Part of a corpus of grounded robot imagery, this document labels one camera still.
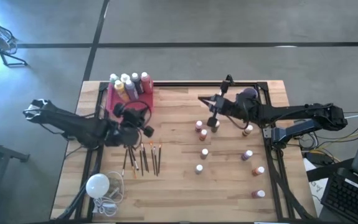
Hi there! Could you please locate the large red paint bottle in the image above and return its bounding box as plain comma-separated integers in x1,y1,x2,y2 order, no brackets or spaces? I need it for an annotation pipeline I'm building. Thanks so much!
140,72,154,94

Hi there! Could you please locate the thin black paint brush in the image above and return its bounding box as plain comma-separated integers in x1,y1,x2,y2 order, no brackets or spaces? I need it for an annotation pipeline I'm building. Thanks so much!
123,148,129,177
139,142,144,177
141,141,150,174

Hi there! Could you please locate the short thin black brush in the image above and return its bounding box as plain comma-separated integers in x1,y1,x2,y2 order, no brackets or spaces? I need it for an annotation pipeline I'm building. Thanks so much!
153,145,159,177

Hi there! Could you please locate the yellow floor cable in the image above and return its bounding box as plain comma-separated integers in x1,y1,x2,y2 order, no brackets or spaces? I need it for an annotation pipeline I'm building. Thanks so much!
301,121,358,156

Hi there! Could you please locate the white paper sheet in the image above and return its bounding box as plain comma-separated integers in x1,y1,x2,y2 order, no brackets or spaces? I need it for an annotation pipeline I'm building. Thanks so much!
303,157,329,216

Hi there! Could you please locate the black keyboard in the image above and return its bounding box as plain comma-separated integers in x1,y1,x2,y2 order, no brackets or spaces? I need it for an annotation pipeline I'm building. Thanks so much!
320,167,358,224

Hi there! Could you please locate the black brush with yellow end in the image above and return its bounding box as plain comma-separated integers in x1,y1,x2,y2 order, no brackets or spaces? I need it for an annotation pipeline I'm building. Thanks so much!
128,146,137,180

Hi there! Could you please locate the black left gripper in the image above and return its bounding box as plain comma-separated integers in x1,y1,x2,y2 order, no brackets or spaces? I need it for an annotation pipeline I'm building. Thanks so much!
114,103,155,139

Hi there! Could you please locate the large purple paint bottle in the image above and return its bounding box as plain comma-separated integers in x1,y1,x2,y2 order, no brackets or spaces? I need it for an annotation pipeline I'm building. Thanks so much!
125,78,139,101

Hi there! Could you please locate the white floor cable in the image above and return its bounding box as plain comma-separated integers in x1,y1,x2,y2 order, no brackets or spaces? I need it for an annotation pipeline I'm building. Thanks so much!
335,113,358,122

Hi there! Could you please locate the white bulb table lamp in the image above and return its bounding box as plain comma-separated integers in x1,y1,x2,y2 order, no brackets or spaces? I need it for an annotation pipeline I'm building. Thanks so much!
85,171,125,200

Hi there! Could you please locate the large yellow paint bottle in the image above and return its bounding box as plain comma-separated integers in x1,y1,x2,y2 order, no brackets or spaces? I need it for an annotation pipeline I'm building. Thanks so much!
113,80,130,103

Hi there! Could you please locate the large black paint bottle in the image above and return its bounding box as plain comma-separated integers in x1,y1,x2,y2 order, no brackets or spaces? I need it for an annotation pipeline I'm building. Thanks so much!
131,72,144,95

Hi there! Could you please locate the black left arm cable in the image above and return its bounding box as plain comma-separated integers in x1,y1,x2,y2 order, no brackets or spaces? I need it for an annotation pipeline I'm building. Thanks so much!
115,100,152,125

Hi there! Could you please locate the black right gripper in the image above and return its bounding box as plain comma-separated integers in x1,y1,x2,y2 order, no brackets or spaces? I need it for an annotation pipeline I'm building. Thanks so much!
197,81,260,127

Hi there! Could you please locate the pink plastic bin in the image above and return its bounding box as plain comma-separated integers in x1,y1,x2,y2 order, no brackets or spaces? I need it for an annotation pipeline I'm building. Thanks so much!
106,80,154,114

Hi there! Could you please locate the black desk bar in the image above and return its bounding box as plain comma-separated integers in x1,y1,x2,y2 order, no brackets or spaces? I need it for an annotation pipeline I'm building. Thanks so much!
306,157,356,183

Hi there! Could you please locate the black power box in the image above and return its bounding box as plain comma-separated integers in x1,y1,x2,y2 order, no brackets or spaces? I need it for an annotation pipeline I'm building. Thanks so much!
304,151,334,166

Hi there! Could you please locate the lavender cup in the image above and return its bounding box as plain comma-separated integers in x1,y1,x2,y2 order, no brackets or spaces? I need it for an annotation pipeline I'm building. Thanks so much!
242,87,259,99

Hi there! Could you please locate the black side stand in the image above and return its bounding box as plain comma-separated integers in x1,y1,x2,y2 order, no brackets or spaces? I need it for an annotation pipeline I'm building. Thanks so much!
0,134,31,224

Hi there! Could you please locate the black brush with silver ferrule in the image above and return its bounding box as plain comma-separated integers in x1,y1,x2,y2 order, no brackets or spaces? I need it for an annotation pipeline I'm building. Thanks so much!
130,146,139,171

